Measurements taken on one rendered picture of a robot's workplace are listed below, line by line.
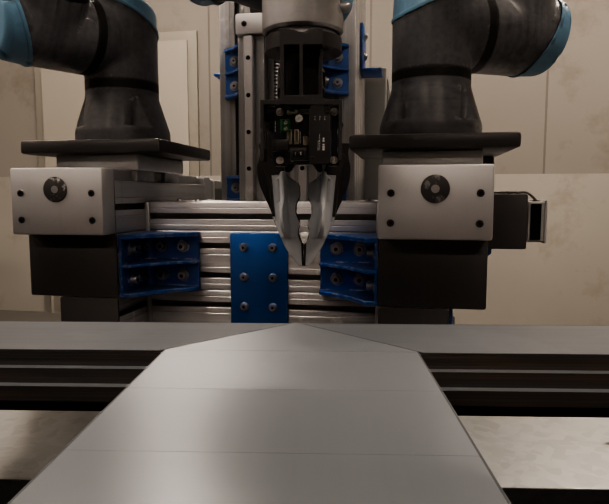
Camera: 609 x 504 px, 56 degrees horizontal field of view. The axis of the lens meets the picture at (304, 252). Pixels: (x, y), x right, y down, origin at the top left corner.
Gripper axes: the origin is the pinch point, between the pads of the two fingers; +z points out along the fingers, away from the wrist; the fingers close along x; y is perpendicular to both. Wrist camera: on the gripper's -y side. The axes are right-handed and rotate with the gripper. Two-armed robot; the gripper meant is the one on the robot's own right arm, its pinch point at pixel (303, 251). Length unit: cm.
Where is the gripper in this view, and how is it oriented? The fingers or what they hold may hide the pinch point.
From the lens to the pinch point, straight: 57.5
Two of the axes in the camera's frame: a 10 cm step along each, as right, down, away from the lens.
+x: 10.0, 0.0, -0.4
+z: 0.0, 9.9, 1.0
